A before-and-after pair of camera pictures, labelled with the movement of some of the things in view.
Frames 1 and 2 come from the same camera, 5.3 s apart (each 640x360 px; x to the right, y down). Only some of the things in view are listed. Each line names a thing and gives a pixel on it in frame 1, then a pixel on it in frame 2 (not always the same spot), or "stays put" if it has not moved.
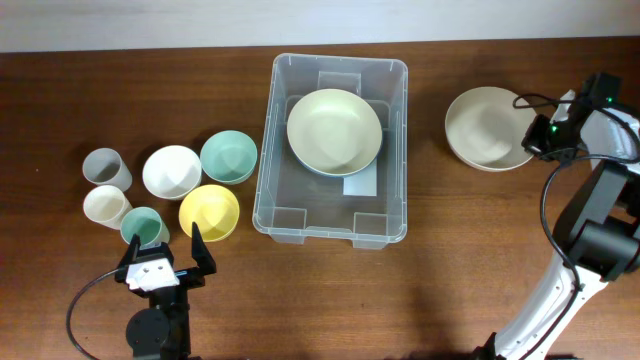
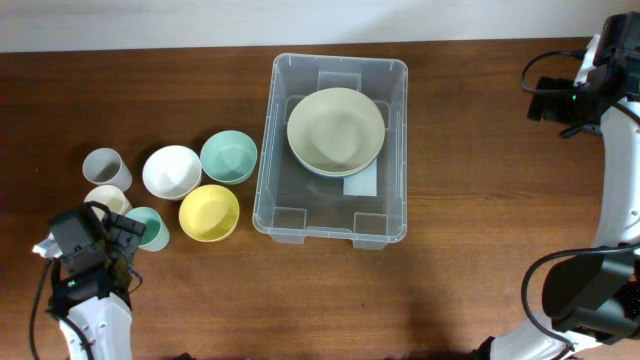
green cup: x=146 y=223 stays put
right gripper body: x=550 y=140 to x=566 y=104
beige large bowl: x=485 y=130 to x=335 y=132
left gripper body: x=188 y=279 to x=126 y=235
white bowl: x=172 y=172 stays put
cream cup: x=105 y=206 stays put
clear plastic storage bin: x=331 y=150 stays put
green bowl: x=228 y=157 stays put
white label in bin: x=363 y=183 stays put
